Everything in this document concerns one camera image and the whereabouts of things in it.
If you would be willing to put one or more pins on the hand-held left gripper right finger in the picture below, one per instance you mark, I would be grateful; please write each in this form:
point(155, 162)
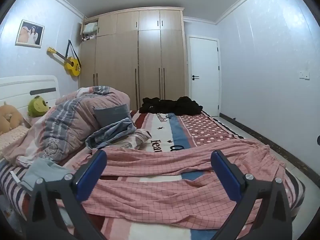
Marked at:
point(225, 175)

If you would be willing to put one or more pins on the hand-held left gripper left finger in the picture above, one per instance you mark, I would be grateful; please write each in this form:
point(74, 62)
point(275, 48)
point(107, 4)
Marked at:
point(91, 175)

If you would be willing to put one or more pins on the pink checked pants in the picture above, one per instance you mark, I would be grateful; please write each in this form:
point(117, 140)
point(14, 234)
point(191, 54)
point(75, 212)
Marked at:
point(162, 195)

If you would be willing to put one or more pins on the blue patterned cloth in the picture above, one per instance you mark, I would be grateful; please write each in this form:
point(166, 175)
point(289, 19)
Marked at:
point(110, 135)

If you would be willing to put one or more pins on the light blue garment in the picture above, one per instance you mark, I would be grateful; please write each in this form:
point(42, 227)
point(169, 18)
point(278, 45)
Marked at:
point(42, 170)

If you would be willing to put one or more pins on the pink and grey quilt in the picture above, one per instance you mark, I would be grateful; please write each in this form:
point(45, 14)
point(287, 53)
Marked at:
point(70, 120)

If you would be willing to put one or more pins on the beige patterned cloth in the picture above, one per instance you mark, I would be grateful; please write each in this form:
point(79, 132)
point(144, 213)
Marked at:
point(140, 136)

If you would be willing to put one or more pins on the grey pillow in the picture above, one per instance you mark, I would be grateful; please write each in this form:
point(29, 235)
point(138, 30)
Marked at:
point(110, 115)

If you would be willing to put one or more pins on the striped printed blanket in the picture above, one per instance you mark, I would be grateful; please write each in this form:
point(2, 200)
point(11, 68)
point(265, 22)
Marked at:
point(162, 130)

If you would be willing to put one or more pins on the black clothes pile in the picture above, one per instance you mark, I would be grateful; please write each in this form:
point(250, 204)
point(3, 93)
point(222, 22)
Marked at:
point(175, 106)

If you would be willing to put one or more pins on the white door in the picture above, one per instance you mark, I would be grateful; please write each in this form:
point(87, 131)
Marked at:
point(203, 92)

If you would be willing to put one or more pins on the green plush toy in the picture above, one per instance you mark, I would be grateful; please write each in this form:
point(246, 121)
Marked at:
point(37, 106)

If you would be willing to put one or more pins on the pink knitted cushion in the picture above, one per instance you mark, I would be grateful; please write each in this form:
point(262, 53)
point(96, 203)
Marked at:
point(11, 136)

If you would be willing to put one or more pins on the brown plush toy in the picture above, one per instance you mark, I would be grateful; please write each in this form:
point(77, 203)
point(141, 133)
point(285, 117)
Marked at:
point(8, 117)

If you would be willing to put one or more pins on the yellow guitar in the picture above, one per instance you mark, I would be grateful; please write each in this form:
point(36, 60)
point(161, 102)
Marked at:
point(71, 66)

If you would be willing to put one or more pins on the white headboard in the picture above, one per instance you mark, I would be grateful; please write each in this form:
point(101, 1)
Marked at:
point(15, 90)

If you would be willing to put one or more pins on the wooden wardrobe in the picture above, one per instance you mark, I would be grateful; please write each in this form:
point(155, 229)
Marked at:
point(150, 62)

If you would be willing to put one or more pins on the folded linens on shelf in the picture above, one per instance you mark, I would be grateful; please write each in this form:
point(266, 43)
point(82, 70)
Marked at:
point(89, 28)

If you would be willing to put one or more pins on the wall socket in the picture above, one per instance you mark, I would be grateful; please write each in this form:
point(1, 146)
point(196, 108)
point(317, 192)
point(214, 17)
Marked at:
point(304, 74)

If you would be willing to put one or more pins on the framed wall picture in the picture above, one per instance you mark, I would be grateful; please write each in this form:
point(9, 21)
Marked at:
point(30, 33)

